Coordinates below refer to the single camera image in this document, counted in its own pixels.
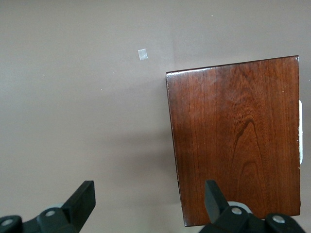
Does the dark brown wooden cabinet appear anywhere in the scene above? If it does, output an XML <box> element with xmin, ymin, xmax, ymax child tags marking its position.
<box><xmin>166</xmin><ymin>55</ymin><xmax>303</xmax><ymax>228</ymax></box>

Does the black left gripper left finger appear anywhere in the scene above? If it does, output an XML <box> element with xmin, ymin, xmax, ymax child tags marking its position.
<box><xmin>0</xmin><ymin>180</ymin><xmax>96</xmax><ymax>233</ymax></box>

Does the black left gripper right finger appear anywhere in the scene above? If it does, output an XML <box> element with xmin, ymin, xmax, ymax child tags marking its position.
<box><xmin>199</xmin><ymin>179</ymin><xmax>306</xmax><ymax>233</ymax></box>

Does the white drawer handle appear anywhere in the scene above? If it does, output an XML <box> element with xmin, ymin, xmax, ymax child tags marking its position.
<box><xmin>298</xmin><ymin>100</ymin><xmax>304</xmax><ymax>164</ymax></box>

